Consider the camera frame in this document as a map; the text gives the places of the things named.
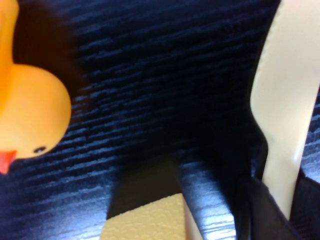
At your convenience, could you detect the yellow foam cube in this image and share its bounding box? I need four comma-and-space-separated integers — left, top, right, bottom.
99, 193, 199, 240

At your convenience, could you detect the pale yellow plastic knife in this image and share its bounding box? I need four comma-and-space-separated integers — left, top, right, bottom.
249, 0, 320, 219

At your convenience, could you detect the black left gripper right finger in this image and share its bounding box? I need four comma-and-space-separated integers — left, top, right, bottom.
292, 171, 320, 240

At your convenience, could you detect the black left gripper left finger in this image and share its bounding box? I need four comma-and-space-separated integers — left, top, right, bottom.
234, 174, 304, 240

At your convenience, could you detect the yellow rubber duck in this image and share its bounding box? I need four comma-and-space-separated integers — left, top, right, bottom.
0, 0, 73, 175

